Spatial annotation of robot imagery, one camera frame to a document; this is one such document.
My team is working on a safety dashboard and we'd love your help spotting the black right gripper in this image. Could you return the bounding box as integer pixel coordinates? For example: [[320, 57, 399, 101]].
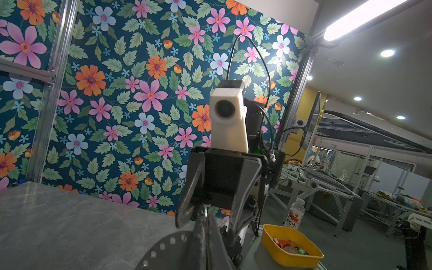
[[175, 146, 268, 246]]

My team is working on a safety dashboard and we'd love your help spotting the large keyring with yellow sleeve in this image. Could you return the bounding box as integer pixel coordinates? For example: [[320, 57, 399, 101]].
[[135, 231, 192, 270]]

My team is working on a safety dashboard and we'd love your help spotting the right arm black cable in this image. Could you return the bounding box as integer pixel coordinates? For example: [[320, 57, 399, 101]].
[[227, 34, 272, 109]]

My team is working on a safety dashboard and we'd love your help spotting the clear drink bottle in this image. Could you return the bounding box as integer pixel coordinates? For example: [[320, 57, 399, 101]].
[[284, 198, 305, 230]]

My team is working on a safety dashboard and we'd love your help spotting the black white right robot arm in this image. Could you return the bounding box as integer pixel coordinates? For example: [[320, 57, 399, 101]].
[[175, 99, 285, 246]]

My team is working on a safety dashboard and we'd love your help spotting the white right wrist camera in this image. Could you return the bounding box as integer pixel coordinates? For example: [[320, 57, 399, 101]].
[[209, 81, 249, 153]]

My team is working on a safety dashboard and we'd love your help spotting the black monitor screen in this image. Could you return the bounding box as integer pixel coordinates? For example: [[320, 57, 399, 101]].
[[301, 92, 321, 150]]

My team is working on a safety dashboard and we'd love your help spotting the yellow plastic bin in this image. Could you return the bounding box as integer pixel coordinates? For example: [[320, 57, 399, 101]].
[[261, 224, 324, 269]]

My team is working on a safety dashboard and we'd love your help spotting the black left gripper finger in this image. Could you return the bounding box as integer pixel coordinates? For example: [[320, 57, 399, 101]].
[[182, 213, 236, 270]]

